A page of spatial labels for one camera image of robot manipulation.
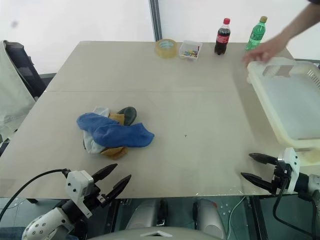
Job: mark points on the white plastic basket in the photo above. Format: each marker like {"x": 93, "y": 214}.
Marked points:
{"x": 287, "y": 100}

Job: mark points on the clear box of coloured pins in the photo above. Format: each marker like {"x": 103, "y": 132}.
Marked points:
{"x": 190, "y": 51}

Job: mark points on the silver rounded robot leg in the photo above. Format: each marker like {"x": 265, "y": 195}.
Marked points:
{"x": 211, "y": 216}
{"x": 143, "y": 216}

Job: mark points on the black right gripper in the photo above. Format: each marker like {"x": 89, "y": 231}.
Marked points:
{"x": 281, "y": 176}

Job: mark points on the grey robot torso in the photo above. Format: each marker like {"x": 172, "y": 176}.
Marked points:
{"x": 155, "y": 233}

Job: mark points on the tan cloth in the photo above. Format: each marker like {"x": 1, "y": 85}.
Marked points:
{"x": 117, "y": 118}
{"x": 115, "y": 152}

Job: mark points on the grey window frame post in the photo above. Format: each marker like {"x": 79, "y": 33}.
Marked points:
{"x": 155, "y": 20}

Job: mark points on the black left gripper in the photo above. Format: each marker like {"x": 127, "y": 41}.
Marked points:
{"x": 95, "y": 198}

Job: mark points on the beige cloth on chair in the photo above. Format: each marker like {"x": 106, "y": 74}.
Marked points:
{"x": 12, "y": 95}

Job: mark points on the person's bare hand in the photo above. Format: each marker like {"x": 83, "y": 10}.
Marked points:
{"x": 263, "y": 52}

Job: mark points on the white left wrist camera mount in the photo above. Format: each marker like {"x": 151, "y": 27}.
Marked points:
{"x": 76, "y": 180}

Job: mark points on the light blue cloth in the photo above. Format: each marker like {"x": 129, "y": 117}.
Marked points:
{"x": 101, "y": 111}
{"x": 90, "y": 145}

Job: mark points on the person's bare forearm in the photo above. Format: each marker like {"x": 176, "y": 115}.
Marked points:
{"x": 296, "y": 26}

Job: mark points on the green plastic soda bottle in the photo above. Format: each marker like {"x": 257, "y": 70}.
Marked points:
{"x": 256, "y": 35}

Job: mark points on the clear packing tape roll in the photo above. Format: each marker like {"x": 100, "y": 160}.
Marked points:
{"x": 166, "y": 48}

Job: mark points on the black office chair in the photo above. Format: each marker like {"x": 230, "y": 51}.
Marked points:
{"x": 25, "y": 67}

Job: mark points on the cola bottle with red cap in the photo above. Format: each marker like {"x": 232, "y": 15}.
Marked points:
{"x": 222, "y": 37}

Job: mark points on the blue sock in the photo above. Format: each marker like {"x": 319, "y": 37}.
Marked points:
{"x": 125, "y": 136}
{"x": 93, "y": 121}

